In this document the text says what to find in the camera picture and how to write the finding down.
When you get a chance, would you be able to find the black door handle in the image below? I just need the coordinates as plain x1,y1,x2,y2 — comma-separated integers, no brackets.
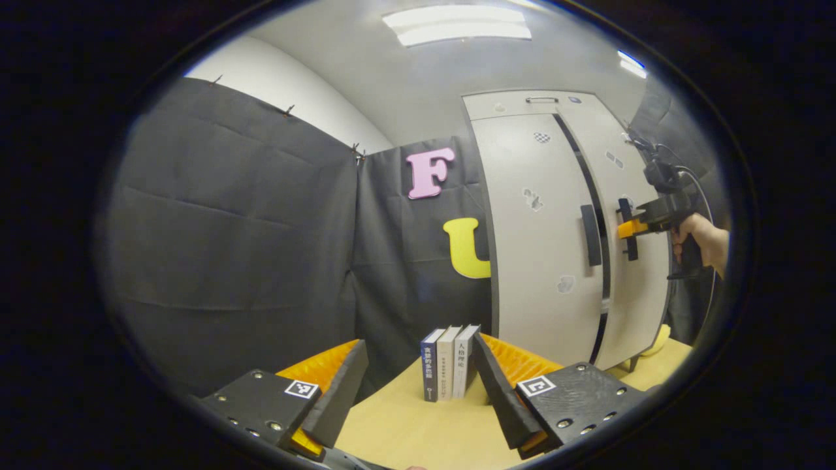
617,198,639,262
580,204,603,267

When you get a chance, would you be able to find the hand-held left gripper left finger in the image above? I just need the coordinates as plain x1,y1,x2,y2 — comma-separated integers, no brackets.
196,338,370,464

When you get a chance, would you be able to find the small ceiling light panel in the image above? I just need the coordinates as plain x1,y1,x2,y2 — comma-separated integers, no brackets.
617,50,649,80

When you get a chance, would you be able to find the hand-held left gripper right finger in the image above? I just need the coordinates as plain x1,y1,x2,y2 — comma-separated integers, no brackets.
472,333,654,461

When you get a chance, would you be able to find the grey double-door shoe cabinet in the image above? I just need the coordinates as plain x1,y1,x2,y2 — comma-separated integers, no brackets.
462,90,680,374

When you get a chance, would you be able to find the large ceiling light panel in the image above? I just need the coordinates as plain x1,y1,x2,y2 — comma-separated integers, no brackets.
382,5,533,48

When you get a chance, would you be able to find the black backdrop cloth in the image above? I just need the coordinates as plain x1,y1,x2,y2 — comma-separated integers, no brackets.
98,77,732,399

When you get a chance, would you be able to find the white book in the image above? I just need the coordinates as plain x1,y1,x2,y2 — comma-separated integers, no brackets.
453,324,482,400

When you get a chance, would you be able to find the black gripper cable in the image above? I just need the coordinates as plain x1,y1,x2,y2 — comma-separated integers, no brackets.
655,142,720,301

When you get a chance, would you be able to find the beige book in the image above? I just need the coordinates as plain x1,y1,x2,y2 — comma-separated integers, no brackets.
436,326,463,401

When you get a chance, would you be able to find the grey shoe cabinet door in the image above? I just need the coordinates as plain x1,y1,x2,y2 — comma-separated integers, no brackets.
556,112,675,373
470,114,605,369

